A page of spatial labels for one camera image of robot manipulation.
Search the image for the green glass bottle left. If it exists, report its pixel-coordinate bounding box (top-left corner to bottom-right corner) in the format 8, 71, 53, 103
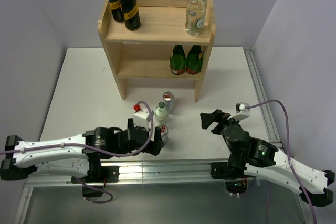
170, 45, 186, 75

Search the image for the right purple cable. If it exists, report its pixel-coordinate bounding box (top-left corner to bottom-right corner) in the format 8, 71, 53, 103
246, 100, 318, 224

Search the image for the green glass bottle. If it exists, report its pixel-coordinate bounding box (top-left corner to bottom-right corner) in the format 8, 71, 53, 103
186, 45, 203, 75
170, 45, 186, 75

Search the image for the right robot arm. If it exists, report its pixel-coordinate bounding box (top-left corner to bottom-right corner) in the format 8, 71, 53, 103
200, 110, 335, 207

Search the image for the silver can rear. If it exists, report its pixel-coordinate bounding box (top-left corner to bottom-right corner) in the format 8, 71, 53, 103
163, 91, 174, 113

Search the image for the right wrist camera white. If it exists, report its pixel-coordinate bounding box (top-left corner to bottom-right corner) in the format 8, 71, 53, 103
228, 102, 250, 122

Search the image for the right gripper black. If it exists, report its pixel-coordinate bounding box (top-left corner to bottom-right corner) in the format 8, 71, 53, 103
199, 109, 243, 135

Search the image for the silver can front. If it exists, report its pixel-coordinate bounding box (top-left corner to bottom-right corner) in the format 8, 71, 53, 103
158, 124, 169, 145

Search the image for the aluminium rail frame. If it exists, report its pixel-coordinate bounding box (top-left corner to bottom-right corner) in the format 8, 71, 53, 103
14, 47, 313, 223

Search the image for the wooden two-tier shelf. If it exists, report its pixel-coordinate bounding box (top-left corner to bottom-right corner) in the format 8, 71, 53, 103
98, 0, 216, 102

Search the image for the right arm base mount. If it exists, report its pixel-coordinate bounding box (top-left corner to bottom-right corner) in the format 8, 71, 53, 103
210, 162, 257, 197

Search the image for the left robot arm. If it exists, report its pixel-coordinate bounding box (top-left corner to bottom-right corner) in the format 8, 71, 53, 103
1, 118, 164, 183

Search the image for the silver can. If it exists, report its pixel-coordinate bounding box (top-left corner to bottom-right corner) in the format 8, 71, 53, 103
158, 124, 169, 145
163, 91, 174, 113

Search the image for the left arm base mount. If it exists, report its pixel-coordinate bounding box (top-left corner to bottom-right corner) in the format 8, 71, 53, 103
71, 166, 119, 204

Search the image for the clear bottle green cap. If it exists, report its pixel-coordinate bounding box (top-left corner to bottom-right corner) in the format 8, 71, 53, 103
185, 0, 207, 35

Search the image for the green glass bottle right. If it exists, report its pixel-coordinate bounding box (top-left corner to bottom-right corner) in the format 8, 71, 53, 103
186, 45, 203, 75

